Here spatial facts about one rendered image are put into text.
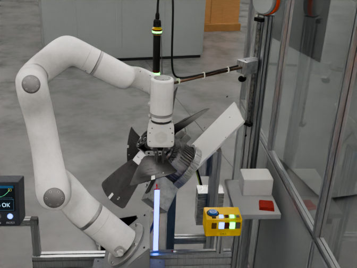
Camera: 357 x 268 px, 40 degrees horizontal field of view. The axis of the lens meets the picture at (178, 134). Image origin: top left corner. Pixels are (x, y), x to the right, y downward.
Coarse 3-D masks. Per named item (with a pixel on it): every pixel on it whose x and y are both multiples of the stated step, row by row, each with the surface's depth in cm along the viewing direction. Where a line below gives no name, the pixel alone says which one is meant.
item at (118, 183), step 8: (120, 168) 253; (128, 168) 251; (136, 168) 250; (112, 176) 254; (120, 176) 251; (128, 176) 250; (104, 184) 256; (112, 184) 252; (120, 184) 250; (128, 184) 248; (112, 192) 250; (120, 192) 248; (128, 192) 247; (112, 200) 248; (120, 200) 246; (128, 200) 245
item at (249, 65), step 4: (252, 56) 266; (240, 60) 262; (244, 60) 262; (248, 60) 262; (252, 60) 262; (256, 60) 263; (240, 64) 262; (244, 64) 259; (248, 64) 259; (252, 64) 261; (256, 64) 263; (244, 68) 260; (248, 68) 260; (252, 68) 262; (256, 68) 264; (240, 72) 263; (244, 72) 261; (248, 72) 261; (252, 72) 264; (256, 72) 266
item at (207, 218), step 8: (208, 208) 220; (216, 208) 220; (224, 208) 220; (232, 208) 221; (208, 216) 214; (216, 216) 214; (224, 216) 215; (240, 216) 215; (208, 224) 213; (224, 224) 214; (240, 224) 214; (208, 232) 215; (216, 232) 215; (224, 232) 216; (232, 232) 216; (240, 232) 216
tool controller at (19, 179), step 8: (0, 176) 207; (8, 176) 207; (16, 176) 208; (0, 184) 198; (8, 184) 199; (16, 184) 199; (0, 192) 199; (8, 192) 199; (16, 192) 200; (0, 200) 199; (8, 200) 200; (16, 200) 200; (24, 200) 211; (0, 208) 200; (8, 208) 200; (16, 208) 201; (24, 208) 211; (16, 216) 201; (24, 216) 211; (0, 224) 201; (8, 224) 202; (16, 224) 202
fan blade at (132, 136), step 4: (132, 128) 278; (132, 132) 275; (136, 132) 269; (132, 136) 274; (136, 136) 268; (128, 140) 281; (132, 140) 274; (136, 140) 268; (128, 144) 280; (132, 144) 273; (136, 144) 268; (128, 148) 280; (132, 148) 274; (136, 148) 269; (128, 152) 280; (132, 152) 275; (136, 152) 270; (132, 156) 275; (128, 160) 279
